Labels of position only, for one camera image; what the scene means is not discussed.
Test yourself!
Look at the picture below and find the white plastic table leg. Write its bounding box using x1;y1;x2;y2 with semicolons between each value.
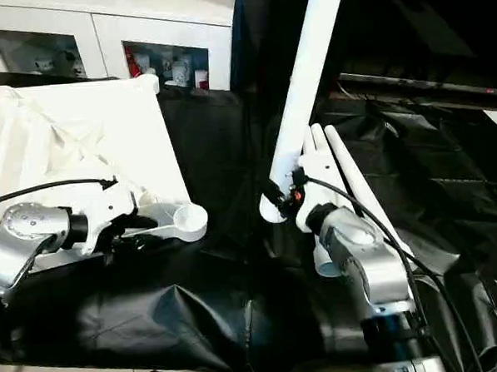
312;231;347;280
249;0;359;226
310;122;335;158
323;121;414;265

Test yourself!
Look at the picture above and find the white table top frame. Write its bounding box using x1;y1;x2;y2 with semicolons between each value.
0;72;212;275

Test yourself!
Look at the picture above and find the black work mat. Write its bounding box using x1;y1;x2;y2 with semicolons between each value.
0;44;497;372

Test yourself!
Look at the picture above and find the white glass-door cabinet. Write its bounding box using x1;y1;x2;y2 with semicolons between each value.
0;0;246;104

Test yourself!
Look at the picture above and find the black metal rail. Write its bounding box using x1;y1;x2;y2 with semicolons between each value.
339;65;497;109

